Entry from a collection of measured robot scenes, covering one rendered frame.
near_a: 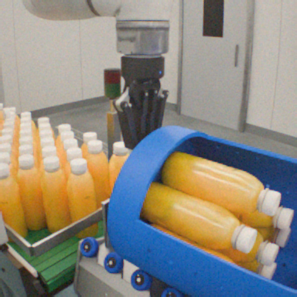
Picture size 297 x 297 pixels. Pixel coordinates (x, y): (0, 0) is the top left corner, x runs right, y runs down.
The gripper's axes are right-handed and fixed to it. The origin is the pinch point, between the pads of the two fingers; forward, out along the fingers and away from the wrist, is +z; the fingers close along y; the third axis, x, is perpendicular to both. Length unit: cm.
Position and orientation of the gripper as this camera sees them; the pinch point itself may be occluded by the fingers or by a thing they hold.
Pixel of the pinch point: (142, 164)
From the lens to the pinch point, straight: 60.3
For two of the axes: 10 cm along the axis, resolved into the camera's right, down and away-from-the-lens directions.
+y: -6.4, 3.0, -7.0
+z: 0.0, 9.2, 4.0
